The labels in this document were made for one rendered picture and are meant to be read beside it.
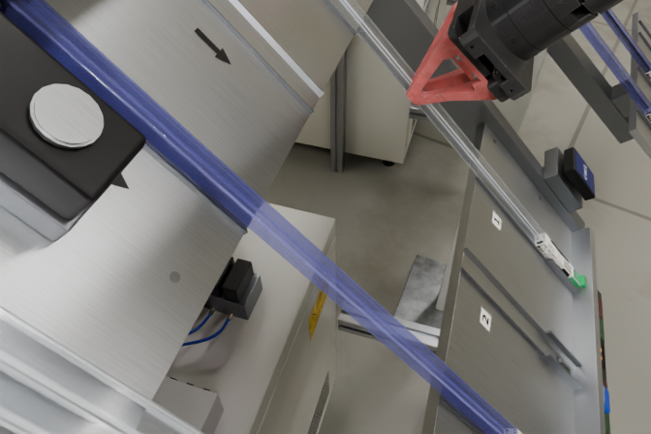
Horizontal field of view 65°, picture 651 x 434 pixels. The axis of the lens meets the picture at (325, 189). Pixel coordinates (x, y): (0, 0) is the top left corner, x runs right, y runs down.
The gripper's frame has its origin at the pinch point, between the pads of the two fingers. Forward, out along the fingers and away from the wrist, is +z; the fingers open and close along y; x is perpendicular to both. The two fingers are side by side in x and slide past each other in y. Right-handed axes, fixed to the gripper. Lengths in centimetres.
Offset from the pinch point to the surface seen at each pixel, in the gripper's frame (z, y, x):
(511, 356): 2.4, 15.1, 18.4
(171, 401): 32.7, 23.5, 4.2
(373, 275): 77, -43, 54
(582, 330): 2.5, 5.9, 29.3
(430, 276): 67, -47, 65
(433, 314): 65, -36, 67
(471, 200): 1.8, 3.9, 10.3
